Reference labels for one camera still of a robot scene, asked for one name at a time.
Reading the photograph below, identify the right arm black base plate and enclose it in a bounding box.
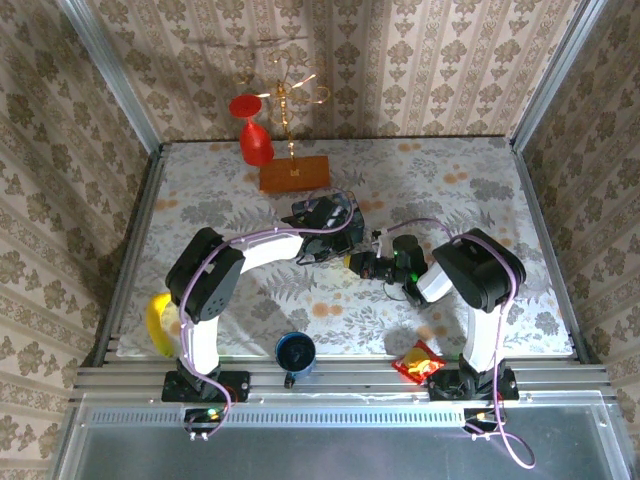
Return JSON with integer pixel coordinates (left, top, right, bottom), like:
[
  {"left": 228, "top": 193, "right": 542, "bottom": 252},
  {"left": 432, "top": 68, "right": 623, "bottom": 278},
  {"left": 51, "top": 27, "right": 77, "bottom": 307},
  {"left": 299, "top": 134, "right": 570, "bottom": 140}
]
[{"left": 427, "top": 367, "right": 520, "bottom": 401}]

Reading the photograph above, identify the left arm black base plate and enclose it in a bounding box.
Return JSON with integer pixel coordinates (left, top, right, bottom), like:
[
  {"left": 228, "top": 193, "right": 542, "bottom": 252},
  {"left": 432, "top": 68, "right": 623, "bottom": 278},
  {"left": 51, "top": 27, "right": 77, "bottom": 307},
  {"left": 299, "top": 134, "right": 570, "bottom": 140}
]
[{"left": 160, "top": 370, "right": 251, "bottom": 403}]

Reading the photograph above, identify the slotted metal tray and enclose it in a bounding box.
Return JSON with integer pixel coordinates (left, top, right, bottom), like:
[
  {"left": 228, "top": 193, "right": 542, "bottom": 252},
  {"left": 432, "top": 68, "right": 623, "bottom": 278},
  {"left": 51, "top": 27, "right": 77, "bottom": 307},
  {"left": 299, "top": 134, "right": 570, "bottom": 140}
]
[{"left": 53, "top": 392, "right": 637, "bottom": 480}]

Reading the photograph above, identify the aluminium corner post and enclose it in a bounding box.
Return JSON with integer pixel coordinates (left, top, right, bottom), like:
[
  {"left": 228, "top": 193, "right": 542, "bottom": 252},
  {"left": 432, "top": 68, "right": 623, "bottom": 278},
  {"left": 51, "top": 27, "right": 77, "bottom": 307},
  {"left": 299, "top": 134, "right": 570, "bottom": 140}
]
[
  {"left": 57, "top": 0, "right": 164, "bottom": 156},
  {"left": 509, "top": 0, "right": 609, "bottom": 151}
]

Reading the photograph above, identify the red snack packet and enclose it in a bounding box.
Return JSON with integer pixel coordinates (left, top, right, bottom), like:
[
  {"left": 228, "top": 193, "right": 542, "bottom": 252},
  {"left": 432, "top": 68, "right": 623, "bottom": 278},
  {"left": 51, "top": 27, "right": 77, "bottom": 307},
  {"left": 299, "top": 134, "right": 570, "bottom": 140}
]
[{"left": 392, "top": 340, "right": 447, "bottom": 385}]

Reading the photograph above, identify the gold wire rack wooden base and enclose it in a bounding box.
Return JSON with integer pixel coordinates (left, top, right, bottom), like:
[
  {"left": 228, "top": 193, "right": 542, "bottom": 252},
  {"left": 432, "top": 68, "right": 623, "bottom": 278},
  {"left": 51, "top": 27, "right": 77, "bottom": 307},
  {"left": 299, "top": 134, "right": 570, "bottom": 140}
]
[{"left": 232, "top": 48, "right": 332, "bottom": 195}]

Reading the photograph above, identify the floral table cloth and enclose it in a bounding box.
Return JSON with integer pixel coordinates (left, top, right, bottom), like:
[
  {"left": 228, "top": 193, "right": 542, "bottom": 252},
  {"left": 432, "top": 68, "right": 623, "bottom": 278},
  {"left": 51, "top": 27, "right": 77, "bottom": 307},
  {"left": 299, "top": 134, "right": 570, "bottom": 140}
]
[{"left": 117, "top": 137, "right": 574, "bottom": 359}]

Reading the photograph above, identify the aluminium side rail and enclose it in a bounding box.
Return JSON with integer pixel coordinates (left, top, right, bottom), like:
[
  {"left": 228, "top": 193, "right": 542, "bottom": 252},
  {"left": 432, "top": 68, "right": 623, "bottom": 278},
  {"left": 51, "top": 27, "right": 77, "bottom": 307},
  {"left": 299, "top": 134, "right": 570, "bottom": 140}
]
[
  {"left": 509, "top": 139, "right": 601, "bottom": 364},
  {"left": 93, "top": 144, "right": 167, "bottom": 362}
]

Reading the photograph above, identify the red wine glass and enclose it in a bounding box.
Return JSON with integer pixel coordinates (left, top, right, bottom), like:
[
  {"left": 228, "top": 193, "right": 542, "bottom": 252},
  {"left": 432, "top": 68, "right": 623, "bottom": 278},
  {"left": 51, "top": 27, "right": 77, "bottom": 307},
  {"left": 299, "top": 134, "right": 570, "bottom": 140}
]
[{"left": 228, "top": 94, "right": 275, "bottom": 168}]

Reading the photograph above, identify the dark blue mug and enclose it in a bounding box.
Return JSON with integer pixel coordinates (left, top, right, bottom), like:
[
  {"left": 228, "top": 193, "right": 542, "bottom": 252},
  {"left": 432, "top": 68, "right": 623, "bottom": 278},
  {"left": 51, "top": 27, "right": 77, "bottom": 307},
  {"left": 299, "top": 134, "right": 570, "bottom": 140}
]
[{"left": 274, "top": 332, "right": 317, "bottom": 390}]

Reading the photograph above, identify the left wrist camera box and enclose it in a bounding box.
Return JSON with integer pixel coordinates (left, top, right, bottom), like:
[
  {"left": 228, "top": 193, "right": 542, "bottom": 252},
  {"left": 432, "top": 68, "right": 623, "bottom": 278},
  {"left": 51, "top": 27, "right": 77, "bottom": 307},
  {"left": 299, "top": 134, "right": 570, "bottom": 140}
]
[{"left": 312, "top": 197, "right": 354, "bottom": 229}]

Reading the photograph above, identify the thin black cable loop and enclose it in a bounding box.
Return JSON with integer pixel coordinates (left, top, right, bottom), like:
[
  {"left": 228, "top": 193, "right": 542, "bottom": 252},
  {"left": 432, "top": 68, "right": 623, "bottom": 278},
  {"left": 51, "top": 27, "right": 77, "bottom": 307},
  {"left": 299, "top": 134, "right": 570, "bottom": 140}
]
[{"left": 382, "top": 280, "right": 410, "bottom": 302}]

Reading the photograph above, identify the aluminium mounting rail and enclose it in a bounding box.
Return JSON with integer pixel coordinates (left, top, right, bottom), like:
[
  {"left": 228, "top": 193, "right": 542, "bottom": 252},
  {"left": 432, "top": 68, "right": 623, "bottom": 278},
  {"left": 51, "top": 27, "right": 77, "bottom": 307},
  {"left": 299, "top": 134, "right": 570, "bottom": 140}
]
[{"left": 69, "top": 355, "right": 614, "bottom": 402}]

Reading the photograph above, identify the yellow banana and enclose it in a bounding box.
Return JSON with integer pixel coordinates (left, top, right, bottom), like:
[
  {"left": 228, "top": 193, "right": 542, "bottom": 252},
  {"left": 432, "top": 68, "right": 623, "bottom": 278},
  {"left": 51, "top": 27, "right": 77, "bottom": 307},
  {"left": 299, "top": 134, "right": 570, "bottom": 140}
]
[{"left": 144, "top": 292, "right": 177, "bottom": 359}]

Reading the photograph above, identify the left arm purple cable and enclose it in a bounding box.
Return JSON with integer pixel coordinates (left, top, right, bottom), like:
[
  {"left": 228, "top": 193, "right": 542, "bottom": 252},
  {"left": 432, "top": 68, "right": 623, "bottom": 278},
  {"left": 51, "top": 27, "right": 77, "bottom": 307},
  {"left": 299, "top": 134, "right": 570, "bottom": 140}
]
[{"left": 178, "top": 187, "right": 357, "bottom": 441}]

